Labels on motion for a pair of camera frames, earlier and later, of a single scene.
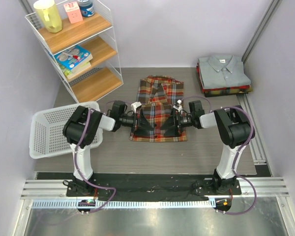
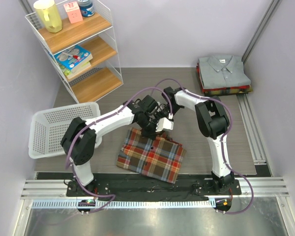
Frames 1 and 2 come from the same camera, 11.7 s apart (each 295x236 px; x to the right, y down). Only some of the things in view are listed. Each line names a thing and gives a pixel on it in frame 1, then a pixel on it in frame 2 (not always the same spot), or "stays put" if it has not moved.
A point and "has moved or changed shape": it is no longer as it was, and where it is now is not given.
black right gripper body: [186, 121] -> [163, 113]
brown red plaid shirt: [157, 96] has moved or changed shape
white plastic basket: [46, 132] stays put
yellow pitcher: [48, 13] stays put
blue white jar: [87, 8] stays put
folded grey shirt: [221, 71] stays put
